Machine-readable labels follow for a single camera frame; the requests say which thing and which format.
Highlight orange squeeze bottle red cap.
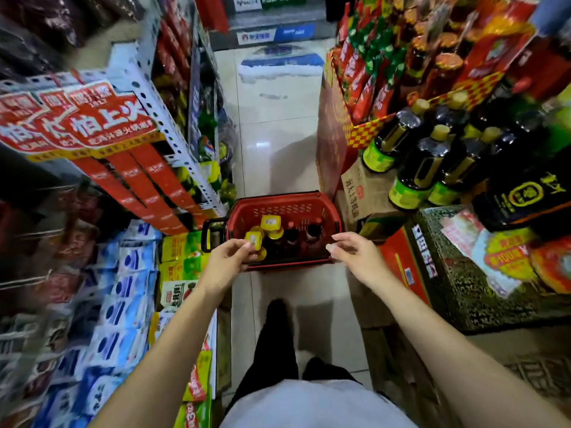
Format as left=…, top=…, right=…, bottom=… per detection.
left=529, top=235, right=571, bottom=295

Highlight red orange seasoning bottle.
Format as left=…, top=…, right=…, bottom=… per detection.
left=459, top=15, right=538, bottom=85

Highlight pink white paper leaflets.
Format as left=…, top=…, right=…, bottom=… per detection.
left=439, top=209, right=523, bottom=299

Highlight red cardboard box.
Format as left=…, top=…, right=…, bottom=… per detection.
left=379, top=226, right=431, bottom=308

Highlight person's left forearm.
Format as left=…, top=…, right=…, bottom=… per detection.
left=89, top=285, right=233, bottom=428

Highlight group of orange lid jars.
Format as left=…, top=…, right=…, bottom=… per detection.
left=392, top=0, right=481, bottom=101

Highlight stack of yellow green packets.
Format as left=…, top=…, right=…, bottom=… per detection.
left=149, top=229, right=215, bottom=428

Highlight black label gold emblem bottle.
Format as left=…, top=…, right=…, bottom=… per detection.
left=470, top=146, right=571, bottom=233

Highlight white perforated metal rack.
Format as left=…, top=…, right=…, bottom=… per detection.
left=0, top=0, right=228, bottom=237

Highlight red checkered display box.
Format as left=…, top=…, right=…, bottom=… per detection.
left=315, top=48, right=538, bottom=201

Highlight yellow red promo card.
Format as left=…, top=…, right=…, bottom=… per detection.
left=484, top=226, right=538, bottom=281

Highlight person's black trousers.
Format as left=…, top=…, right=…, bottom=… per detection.
left=225, top=298, right=393, bottom=415

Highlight stack of blue white packets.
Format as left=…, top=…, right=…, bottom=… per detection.
left=26, top=220, right=164, bottom=428

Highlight dark bottle with tan cap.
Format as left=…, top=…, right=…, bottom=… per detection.
left=361, top=98, right=431, bottom=174
left=430, top=91, right=470, bottom=130
left=427, top=127, right=503, bottom=207
left=388, top=124, right=452, bottom=212

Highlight person's right forearm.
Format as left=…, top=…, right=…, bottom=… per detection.
left=374, top=271, right=571, bottom=428

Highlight red hanging snack strips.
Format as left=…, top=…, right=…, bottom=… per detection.
left=0, top=80, right=211, bottom=237

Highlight blue white floor sticker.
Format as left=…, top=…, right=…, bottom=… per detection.
left=237, top=44, right=325, bottom=84

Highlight group of red green-capped pouches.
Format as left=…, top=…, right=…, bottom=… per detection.
left=337, top=2, right=409, bottom=125

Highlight dark hanging snack packets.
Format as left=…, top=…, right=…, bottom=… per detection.
left=0, top=0, right=146, bottom=74

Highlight row of red sausage packs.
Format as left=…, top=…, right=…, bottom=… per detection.
left=0, top=187, right=101, bottom=308

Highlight person's left hand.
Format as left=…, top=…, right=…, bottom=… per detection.
left=196, top=238, right=259, bottom=299

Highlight red plastic shopping basket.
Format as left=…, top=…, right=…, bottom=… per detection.
left=200, top=190, right=343, bottom=271

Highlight dark gold patterned box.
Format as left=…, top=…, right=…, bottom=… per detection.
left=408, top=204, right=571, bottom=335

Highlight person's right hand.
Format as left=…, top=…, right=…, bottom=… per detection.
left=325, top=231, right=393, bottom=288

